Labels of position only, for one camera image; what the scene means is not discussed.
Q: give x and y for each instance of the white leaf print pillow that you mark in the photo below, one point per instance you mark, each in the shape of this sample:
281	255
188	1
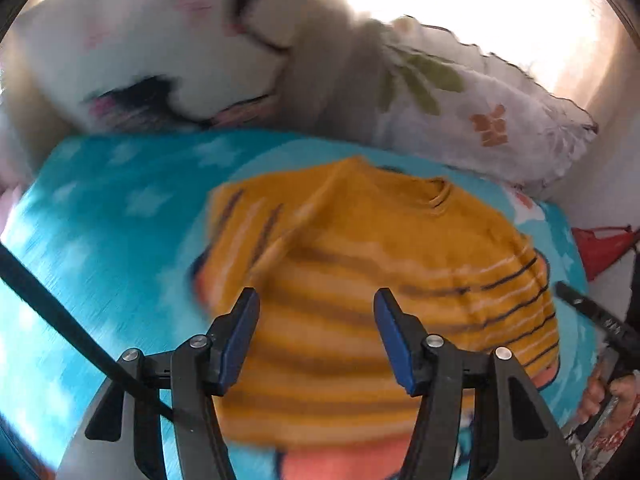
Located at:
465	105

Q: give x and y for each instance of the white cartoon print pillow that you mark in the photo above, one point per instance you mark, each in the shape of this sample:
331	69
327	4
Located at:
165	45

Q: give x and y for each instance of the red white floral cloth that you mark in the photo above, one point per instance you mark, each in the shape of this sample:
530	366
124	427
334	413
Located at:
612	445

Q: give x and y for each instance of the blue star print blanket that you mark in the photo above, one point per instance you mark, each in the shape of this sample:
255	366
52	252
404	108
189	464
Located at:
100	240

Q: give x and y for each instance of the person's right hand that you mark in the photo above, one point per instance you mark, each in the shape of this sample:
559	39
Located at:
595	395

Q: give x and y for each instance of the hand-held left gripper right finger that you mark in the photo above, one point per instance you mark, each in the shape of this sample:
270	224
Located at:
395	342

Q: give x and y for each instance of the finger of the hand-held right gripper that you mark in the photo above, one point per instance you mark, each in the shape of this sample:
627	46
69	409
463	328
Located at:
592	310

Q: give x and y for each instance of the orange striped knit sweater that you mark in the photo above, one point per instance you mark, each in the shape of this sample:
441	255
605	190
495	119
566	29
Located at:
350	240

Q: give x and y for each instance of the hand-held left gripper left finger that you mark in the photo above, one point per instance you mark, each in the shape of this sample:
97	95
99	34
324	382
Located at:
239	342

